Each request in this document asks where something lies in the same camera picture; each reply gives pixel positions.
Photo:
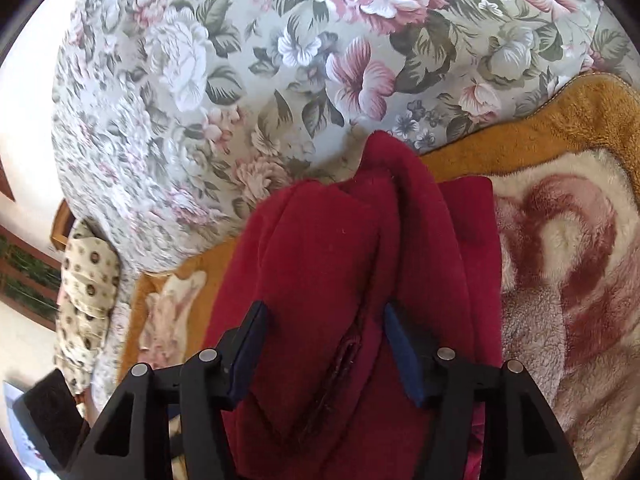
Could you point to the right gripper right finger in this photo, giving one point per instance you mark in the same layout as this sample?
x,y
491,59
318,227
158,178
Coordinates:
x,y
491,417

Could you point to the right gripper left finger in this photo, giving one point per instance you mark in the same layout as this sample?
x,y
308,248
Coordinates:
x,y
155,416

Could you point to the dark red sweater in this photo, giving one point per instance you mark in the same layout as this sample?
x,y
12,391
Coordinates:
x,y
326,401

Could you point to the cream medallion pillow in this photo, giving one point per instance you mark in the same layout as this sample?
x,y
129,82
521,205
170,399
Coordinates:
x,y
89,285

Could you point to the wooden headboard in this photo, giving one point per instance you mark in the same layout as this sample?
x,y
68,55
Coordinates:
x,y
61,226

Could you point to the grey floral bedspread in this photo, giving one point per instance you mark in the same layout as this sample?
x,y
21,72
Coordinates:
x,y
174,119

